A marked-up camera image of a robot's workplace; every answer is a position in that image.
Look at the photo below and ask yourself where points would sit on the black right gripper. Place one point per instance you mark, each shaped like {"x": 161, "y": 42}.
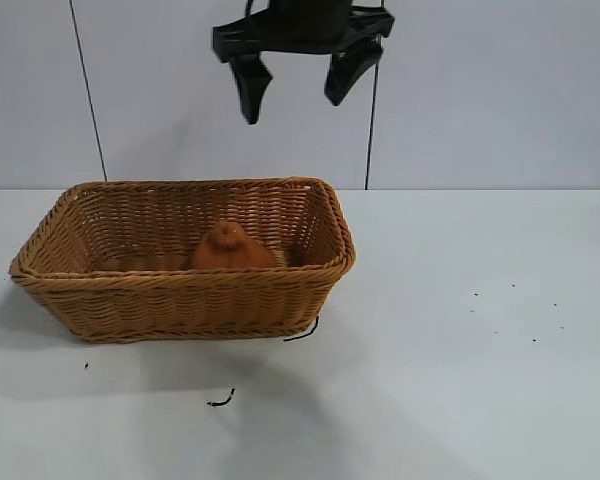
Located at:
{"x": 300, "y": 27}

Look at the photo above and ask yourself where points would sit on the brown woven wicker basket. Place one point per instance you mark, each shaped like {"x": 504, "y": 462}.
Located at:
{"x": 180, "y": 300}

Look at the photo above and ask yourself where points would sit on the orange fruit with knob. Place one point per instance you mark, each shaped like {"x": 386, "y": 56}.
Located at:
{"x": 230, "y": 255}

